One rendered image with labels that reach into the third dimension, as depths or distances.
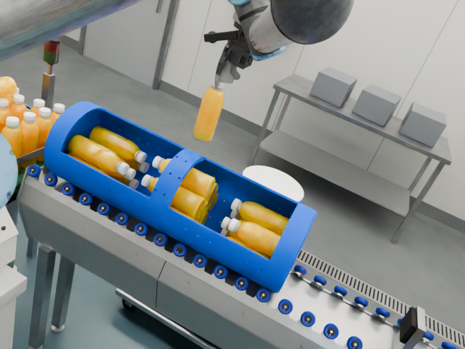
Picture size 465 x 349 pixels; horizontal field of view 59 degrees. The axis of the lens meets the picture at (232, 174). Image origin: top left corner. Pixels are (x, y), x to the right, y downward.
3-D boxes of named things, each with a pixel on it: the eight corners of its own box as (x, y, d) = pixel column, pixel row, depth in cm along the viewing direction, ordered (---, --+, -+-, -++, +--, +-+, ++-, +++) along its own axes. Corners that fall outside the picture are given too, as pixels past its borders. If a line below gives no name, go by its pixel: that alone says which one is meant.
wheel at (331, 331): (342, 328, 123) (340, 327, 125) (327, 320, 124) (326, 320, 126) (335, 343, 122) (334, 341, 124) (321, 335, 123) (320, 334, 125)
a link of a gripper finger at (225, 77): (225, 95, 129) (237, 68, 126) (209, 87, 130) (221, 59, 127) (228, 95, 132) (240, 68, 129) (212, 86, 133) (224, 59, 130)
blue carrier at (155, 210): (269, 312, 126) (304, 243, 111) (40, 186, 143) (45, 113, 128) (293, 259, 149) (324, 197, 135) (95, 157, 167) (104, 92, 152)
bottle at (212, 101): (201, 142, 140) (216, 91, 130) (188, 131, 143) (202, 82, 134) (216, 140, 145) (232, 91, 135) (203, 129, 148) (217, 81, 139)
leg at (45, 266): (35, 356, 189) (48, 254, 160) (25, 350, 190) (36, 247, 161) (45, 347, 194) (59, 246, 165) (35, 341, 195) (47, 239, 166)
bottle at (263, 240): (296, 242, 129) (243, 216, 132) (295, 244, 122) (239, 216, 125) (286, 263, 129) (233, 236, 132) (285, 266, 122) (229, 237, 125)
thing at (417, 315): (399, 365, 125) (426, 332, 118) (387, 359, 126) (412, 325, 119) (400, 342, 134) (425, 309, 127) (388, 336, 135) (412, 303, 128)
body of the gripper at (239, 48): (241, 72, 126) (257, 33, 120) (217, 59, 127) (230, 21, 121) (250, 67, 132) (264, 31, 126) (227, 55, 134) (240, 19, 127)
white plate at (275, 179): (305, 180, 189) (304, 182, 190) (248, 158, 190) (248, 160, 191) (302, 210, 165) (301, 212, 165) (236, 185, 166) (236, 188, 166)
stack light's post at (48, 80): (31, 258, 236) (49, 76, 185) (25, 255, 237) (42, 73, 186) (37, 255, 240) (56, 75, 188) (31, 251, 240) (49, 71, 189)
